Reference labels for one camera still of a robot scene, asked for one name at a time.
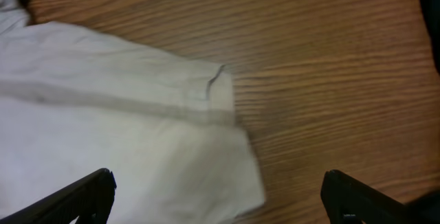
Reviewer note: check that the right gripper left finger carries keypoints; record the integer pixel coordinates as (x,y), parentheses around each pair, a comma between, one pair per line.
(86,201)

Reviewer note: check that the black printed jersey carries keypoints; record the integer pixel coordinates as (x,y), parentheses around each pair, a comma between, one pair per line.
(430,11)

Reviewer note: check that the beige cotton shorts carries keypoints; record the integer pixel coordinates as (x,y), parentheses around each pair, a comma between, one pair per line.
(74,100)

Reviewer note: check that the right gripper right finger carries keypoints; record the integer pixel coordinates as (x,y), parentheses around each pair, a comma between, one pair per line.
(347,200)

